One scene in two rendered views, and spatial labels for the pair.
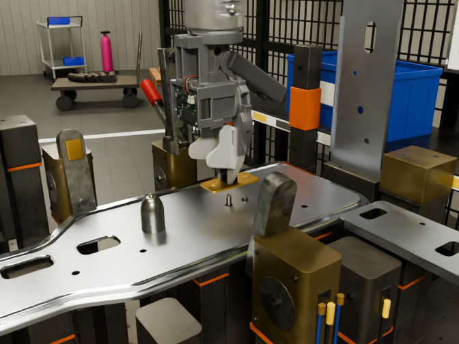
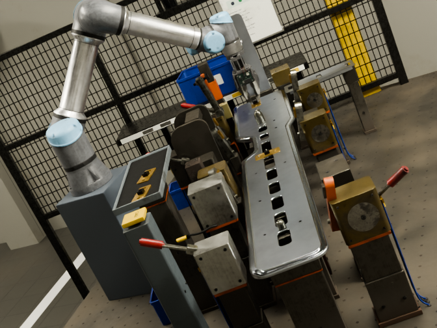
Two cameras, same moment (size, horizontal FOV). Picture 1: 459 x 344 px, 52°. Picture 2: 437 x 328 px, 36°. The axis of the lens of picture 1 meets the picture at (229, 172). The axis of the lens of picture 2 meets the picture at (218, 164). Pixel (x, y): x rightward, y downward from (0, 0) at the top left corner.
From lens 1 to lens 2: 2.20 m
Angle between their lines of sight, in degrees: 43
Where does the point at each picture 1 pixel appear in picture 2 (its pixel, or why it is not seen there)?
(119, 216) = (246, 130)
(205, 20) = (238, 48)
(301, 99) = (213, 86)
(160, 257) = (280, 116)
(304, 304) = (322, 91)
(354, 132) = not seen: hidden behind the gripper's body
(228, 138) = (254, 84)
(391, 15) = (242, 30)
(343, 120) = not seen: hidden behind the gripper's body
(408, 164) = (281, 71)
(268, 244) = (302, 88)
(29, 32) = not seen: outside the picture
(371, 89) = (249, 58)
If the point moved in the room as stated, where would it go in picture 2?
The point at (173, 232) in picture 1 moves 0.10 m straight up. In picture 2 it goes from (268, 118) to (257, 93)
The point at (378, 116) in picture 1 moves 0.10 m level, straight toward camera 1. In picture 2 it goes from (257, 66) to (272, 64)
